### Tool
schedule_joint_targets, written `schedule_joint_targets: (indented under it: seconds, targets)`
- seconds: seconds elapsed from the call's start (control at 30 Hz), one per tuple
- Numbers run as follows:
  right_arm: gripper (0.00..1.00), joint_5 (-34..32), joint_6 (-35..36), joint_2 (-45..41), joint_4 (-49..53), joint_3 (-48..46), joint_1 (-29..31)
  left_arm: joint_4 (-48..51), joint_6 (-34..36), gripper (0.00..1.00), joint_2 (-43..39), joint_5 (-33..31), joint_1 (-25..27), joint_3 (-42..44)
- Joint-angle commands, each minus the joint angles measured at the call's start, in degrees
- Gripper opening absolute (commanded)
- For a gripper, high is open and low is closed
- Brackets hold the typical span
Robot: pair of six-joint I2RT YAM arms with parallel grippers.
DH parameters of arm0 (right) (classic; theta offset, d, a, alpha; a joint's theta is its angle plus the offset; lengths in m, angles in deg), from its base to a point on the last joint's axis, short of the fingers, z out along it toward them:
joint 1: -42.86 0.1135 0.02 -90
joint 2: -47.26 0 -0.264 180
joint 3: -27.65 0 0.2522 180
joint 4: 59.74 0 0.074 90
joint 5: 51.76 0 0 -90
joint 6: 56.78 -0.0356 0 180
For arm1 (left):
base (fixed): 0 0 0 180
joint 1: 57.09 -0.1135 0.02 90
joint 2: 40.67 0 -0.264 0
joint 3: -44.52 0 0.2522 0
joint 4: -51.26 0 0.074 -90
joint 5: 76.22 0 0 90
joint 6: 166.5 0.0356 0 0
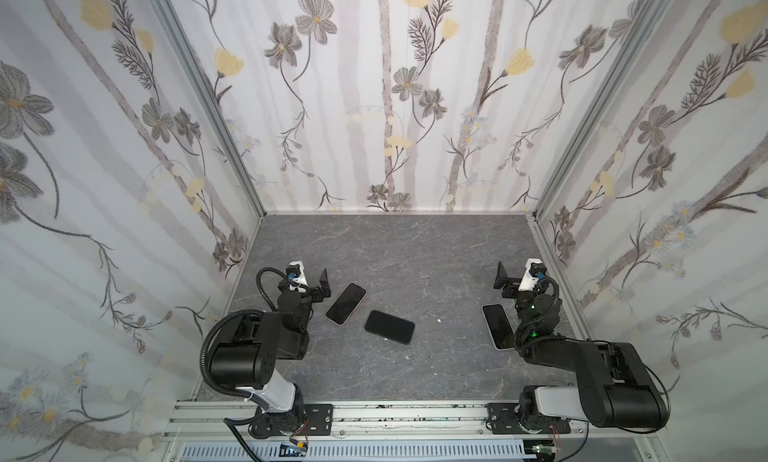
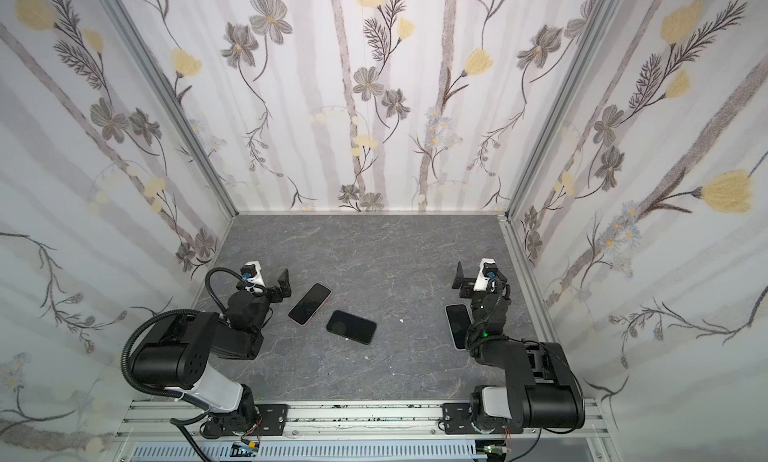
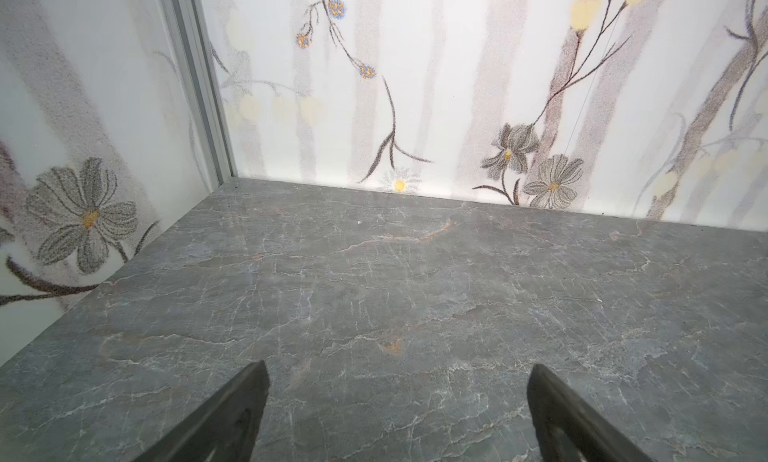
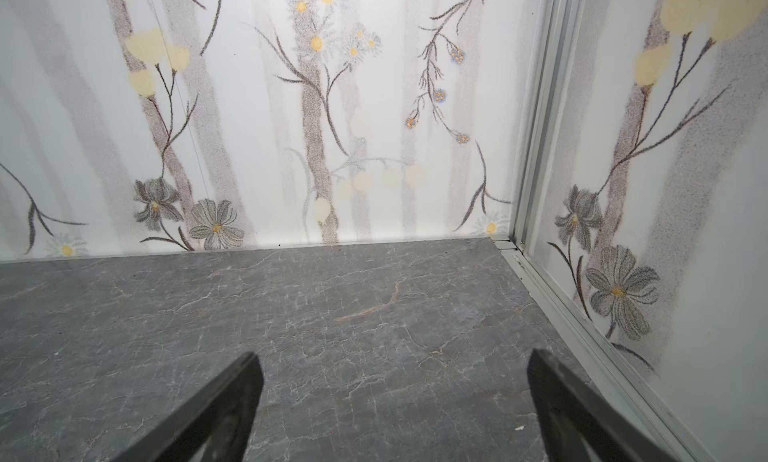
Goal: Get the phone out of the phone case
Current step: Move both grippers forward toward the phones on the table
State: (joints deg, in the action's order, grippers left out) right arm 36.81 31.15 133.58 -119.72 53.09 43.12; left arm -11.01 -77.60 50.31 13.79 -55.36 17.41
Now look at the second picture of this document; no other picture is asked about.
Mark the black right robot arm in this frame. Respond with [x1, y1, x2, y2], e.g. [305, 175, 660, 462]
[443, 258, 586, 435]

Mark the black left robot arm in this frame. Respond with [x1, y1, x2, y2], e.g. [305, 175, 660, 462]
[120, 261, 292, 439]

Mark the phone in pink case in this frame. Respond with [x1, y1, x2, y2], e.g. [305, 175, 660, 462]
[288, 283, 332, 325]

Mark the black phone on table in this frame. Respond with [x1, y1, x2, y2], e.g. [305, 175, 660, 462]
[326, 310, 377, 345]

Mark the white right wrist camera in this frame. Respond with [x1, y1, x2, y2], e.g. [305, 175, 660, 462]
[473, 258, 499, 293]

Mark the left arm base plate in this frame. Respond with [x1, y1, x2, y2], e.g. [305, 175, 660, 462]
[253, 404, 289, 437]

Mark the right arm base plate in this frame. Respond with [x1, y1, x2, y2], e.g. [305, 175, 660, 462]
[438, 402, 477, 435]

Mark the aluminium front rail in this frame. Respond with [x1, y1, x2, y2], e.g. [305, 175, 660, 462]
[116, 398, 613, 445]

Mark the white slotted cable duct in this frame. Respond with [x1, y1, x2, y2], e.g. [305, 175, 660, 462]
[128, 440, 488, 462]

